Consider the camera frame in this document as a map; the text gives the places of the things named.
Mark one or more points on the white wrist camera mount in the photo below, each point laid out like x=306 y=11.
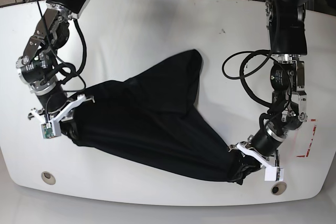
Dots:
x=50 y=127
x=272 y=173

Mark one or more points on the black T-shirt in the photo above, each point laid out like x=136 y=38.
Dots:
x=151 y=119

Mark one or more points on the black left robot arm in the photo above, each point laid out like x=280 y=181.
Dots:
x=287 y=109

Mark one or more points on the red tape rectangle marker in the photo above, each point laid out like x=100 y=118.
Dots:
x=305 y=138

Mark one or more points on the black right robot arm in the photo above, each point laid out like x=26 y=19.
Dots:
x=45 y=73

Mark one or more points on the left table grommet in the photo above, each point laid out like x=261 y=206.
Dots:
x=48 y=178

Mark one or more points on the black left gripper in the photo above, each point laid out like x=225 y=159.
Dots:
x=265 y=143

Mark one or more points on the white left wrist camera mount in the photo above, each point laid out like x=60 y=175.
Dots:
x=272 y=173

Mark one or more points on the right table grommet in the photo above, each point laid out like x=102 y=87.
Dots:
x=279 y=188

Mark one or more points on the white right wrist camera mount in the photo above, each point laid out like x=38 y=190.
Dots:
x=50 y=127

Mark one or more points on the table grommet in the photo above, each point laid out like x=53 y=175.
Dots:
x=279 y=188
x=48 y=178

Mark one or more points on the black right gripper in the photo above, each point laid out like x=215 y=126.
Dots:
x=53 y=99

